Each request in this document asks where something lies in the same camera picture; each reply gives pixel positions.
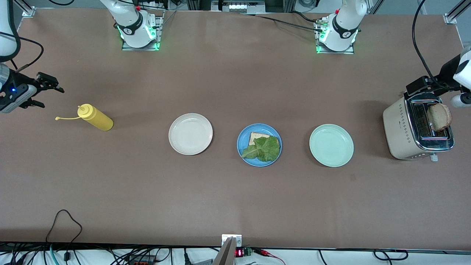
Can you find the aluminium frame corner bracket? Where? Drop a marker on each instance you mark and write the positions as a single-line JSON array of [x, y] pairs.
[[449, 18], [28, 13]]

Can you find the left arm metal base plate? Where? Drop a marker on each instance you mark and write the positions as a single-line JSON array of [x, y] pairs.
[[347, 52]]

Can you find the small black adapter plug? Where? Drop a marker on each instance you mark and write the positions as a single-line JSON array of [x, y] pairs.
[[67, 255]]

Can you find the white metal bracket plate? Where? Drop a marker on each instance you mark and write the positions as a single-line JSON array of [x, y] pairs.
[[237, 239]]

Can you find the yellow mustard squeeze bottle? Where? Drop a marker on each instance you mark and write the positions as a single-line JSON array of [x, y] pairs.
[[97, 119]]

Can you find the grey lit control box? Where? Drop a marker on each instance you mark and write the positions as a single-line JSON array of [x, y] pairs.
[[237, 6]]

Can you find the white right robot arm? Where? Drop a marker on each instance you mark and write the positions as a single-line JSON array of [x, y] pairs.
[[132, 22]]

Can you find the red digit display board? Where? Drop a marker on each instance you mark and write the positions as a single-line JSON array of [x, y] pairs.
[[241, 252]]

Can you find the beige round plate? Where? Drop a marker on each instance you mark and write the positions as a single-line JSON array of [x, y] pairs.
[[190, 134]]

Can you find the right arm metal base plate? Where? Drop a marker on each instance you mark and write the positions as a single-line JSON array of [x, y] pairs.
[[127, 48]]

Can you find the blue round plate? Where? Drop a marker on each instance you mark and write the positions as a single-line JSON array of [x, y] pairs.
[[259, 164]]

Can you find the orange connector block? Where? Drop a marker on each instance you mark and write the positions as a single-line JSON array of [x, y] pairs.
[[143, 262]]

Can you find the green lettuce leaf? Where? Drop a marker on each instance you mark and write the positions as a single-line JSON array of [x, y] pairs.
[[265, 149]]

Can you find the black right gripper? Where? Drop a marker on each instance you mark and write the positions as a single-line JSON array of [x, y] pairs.
[[15, 80]]

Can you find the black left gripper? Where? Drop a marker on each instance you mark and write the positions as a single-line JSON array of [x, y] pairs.
[[446, 73]]

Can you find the brown bread slice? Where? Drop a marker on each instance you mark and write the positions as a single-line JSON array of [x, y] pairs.
[[255, 137], [439, 117]]

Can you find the beige chrome toaster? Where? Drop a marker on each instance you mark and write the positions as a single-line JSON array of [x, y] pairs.
[[399, 129]]

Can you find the light green round plate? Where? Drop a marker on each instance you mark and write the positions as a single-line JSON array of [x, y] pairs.
[[331, 145]]

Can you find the grey aluminium camera post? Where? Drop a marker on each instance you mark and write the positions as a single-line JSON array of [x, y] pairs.
[[224, 255]]

